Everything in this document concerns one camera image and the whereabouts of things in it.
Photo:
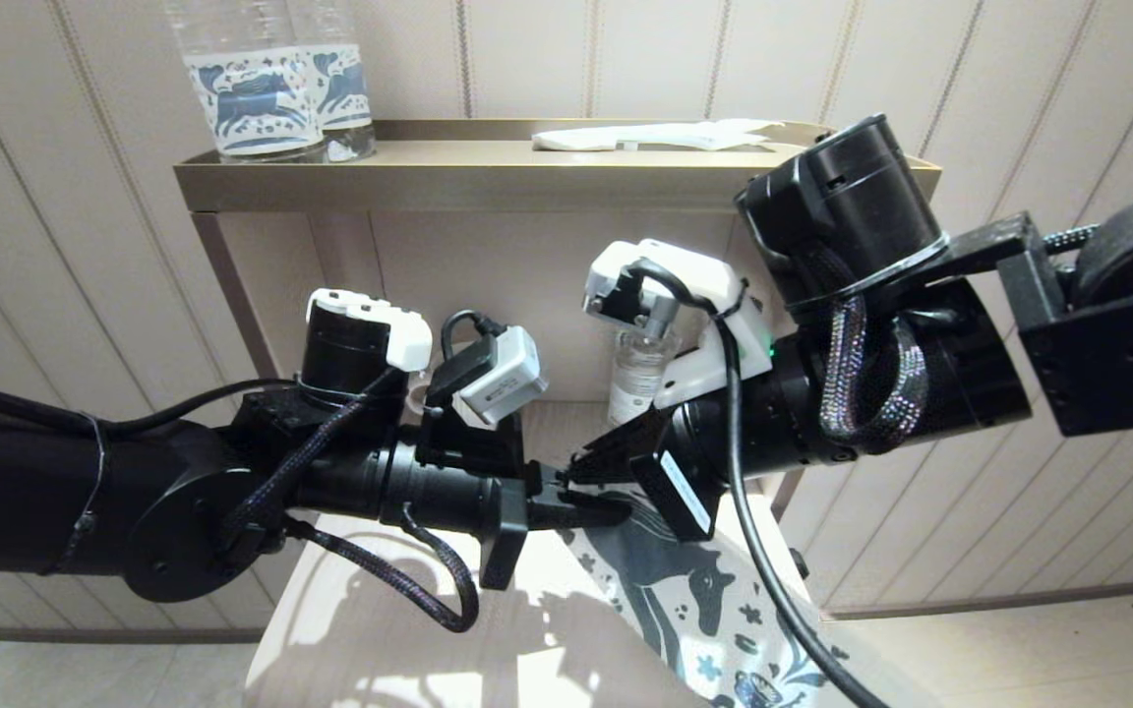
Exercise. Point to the beige brown shelf unit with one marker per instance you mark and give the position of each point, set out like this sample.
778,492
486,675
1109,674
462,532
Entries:
429,187

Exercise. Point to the small clear water bottle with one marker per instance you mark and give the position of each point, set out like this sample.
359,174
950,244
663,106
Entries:
637,374

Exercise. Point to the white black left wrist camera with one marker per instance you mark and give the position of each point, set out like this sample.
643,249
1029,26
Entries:
507,379

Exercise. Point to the white plastic sachet wrapper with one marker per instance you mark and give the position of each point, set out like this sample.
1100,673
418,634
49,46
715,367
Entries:
665,135

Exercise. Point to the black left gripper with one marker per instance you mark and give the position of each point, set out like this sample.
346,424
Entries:
503,531

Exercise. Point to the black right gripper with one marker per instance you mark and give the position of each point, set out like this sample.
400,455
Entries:
685,492

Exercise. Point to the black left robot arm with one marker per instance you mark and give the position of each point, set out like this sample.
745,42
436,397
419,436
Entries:
35,482

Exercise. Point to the large horse-label water bottle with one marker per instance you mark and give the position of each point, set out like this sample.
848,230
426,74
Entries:
252,98
345,93

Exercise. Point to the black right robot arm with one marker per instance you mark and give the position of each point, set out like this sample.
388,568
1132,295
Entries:
970,334

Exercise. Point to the white horse-print paper pouch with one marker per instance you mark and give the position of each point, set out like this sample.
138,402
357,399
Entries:
704,610

